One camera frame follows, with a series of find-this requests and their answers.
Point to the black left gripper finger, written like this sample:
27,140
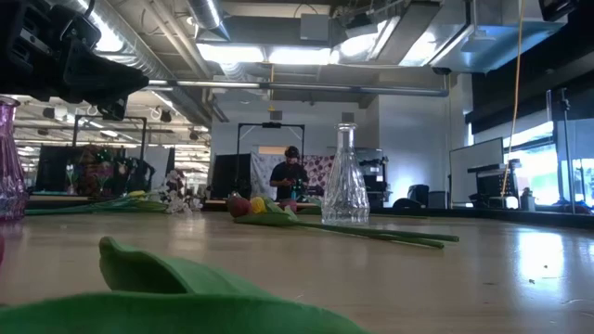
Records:
113,110
102,76

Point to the yellow tulip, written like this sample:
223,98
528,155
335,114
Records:
258,205
137,193

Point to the white blossom flower spray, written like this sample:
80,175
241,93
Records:
178,204

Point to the purple glass vase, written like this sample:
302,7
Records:
9,176

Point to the red tulip with thin stem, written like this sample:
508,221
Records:
239,207

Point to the dark red tulip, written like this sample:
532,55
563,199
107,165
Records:
287,205

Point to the red tulip with large leaves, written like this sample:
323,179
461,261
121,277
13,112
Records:
162,311

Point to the clear cut glass vase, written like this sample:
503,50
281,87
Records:
345,195

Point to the small vase with white tulips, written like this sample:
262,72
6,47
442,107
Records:
72,178

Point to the black panel screen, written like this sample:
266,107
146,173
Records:
225,176

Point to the black pole stand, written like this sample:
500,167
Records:
567,153

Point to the white floral cloth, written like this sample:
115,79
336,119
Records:
260,171

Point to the bright ceiling light panel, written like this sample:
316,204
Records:
278,55

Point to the whiteboard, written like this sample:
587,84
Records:
475,171

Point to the person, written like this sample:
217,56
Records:
287,174

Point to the black equipment shelf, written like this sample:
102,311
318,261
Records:
492,183

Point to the grey horizontal ceiling pipe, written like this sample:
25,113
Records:
301,86

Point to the small grey bottle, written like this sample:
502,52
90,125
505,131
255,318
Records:
527,201

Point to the pink patterned cloth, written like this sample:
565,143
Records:
320,169

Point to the grey ceiling box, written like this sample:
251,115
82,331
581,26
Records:
314,28

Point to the grey waste bin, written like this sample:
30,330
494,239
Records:
437,199

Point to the black office chair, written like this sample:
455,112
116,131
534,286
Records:
417,195

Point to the black machine on counter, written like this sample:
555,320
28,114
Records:
378,176

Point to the black metal frame rig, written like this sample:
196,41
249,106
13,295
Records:
137,118
271,124

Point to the large silver spiral duct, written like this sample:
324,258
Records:
139,55

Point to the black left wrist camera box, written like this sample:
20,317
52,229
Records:
79,32

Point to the small silver spiral duct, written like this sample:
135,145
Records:
204,14

